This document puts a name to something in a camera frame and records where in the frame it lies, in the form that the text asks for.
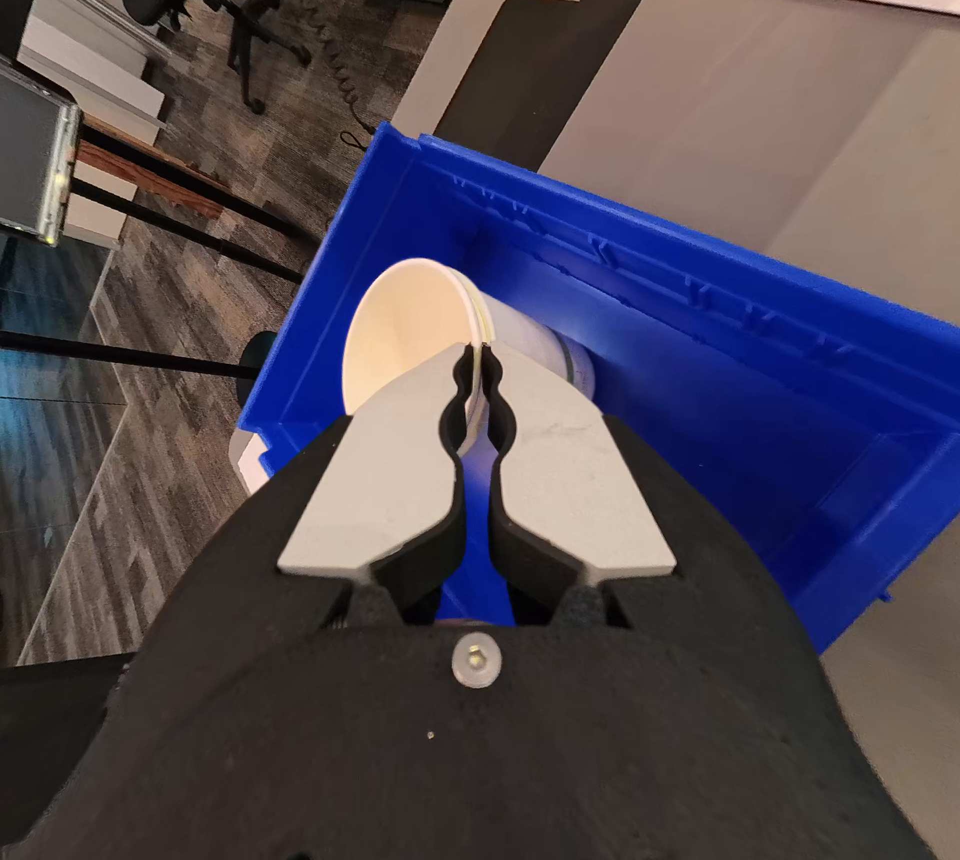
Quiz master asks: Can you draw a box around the blue plastic bin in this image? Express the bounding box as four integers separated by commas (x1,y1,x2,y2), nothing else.
238,121,960,655

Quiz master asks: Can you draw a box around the grey desk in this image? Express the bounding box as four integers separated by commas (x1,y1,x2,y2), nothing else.
225,0,960,860

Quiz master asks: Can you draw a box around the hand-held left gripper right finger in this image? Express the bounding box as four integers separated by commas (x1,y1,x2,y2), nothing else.
476,343,678,627

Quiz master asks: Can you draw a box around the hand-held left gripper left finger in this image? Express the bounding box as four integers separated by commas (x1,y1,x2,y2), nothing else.
276,341,477,627

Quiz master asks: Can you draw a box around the silver framed sign board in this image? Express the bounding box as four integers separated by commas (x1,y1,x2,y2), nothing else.
0,60,84,248

